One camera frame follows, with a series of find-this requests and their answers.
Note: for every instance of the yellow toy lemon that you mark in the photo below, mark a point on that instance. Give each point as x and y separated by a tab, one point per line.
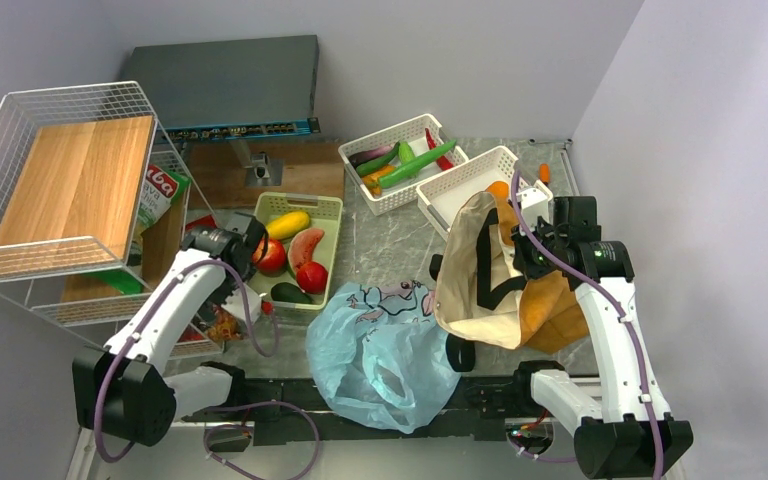
288	225

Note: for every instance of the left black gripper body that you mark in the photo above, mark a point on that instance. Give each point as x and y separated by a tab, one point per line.
226	287

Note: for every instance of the yellow canvas tote bag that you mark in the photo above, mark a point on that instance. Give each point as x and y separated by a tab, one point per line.
482	297

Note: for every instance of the long green toy pepper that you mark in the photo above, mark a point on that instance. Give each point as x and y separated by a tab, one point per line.
405	172

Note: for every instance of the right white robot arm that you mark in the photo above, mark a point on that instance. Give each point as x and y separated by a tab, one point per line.
629	431

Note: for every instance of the red snack packet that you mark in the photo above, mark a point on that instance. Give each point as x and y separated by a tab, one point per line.
207	221

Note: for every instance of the red toy tomato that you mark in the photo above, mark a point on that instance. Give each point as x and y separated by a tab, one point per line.
312	278

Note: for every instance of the purple toy eggplant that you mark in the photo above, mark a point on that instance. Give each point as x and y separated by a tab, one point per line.
362	157

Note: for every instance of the grey metal camera stand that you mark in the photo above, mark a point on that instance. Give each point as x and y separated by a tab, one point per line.
262	170

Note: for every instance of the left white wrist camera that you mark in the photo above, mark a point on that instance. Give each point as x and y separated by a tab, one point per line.
238	306

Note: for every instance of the green cassava chips bag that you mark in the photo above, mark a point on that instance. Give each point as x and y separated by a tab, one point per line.
161	188

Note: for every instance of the dark green toy avocado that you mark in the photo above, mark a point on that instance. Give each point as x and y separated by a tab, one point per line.
289	293

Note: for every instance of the orange handled screwdriver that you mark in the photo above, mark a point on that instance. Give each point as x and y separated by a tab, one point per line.
544	173

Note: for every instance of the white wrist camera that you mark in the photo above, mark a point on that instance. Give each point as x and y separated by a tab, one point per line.
533	202
238	306

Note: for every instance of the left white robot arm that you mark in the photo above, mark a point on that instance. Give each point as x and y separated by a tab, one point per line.
121	394

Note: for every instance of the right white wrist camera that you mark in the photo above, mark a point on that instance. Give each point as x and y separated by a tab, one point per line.
533	202

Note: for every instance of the orange toy carrot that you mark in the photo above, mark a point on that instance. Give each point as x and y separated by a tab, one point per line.
500	190

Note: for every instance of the blue printed plastic grocery bag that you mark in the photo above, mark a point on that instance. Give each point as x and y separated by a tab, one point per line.
378	356

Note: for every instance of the empty white plastic basket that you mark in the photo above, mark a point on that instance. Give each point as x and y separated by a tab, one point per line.
440	199

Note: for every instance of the green toy cucumber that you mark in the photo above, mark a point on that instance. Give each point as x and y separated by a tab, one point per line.
406	154

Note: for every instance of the orange toy ginger root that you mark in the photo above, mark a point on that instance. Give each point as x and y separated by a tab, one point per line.
371	181

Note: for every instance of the grey network switch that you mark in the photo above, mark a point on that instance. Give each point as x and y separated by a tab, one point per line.
230	90

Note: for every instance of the green toy vegetable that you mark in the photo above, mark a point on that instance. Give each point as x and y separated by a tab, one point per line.
374	165

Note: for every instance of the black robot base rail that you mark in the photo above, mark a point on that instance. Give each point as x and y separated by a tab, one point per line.
481	408

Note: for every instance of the white wire shelf rack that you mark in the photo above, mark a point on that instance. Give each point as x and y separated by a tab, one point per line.
74	162

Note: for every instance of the white basket with vegetables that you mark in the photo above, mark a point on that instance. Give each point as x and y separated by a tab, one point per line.
412	133

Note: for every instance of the toy watermelon slice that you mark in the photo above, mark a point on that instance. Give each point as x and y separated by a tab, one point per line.
302	247

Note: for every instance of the light green plastic basket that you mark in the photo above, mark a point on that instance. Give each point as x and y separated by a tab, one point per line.
325	213

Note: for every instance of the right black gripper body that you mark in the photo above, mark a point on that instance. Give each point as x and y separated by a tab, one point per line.
532	260

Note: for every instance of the red toy apple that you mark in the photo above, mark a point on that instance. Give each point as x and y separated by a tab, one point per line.
270	257

